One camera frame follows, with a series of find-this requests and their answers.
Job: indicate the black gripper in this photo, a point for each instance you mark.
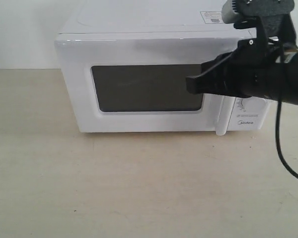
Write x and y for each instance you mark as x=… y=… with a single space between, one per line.
x=255 y=68

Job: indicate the white microwave door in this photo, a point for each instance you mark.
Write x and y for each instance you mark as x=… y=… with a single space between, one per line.
x=135 y=82

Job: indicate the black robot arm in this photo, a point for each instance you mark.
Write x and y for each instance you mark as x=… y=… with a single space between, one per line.
x=289 y=92

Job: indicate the white microwave oven body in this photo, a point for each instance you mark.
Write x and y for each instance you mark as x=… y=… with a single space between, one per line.
x=163 y=16

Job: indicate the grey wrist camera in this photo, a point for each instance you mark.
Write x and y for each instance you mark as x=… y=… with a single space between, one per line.
x=234 y=10

